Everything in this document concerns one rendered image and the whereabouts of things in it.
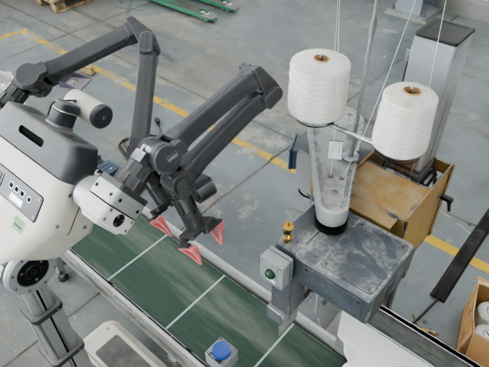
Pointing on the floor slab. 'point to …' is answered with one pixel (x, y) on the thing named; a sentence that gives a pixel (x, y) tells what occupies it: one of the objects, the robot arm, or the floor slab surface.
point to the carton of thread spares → (466, 344)
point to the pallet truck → (199, 7)
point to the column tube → (447, 70)
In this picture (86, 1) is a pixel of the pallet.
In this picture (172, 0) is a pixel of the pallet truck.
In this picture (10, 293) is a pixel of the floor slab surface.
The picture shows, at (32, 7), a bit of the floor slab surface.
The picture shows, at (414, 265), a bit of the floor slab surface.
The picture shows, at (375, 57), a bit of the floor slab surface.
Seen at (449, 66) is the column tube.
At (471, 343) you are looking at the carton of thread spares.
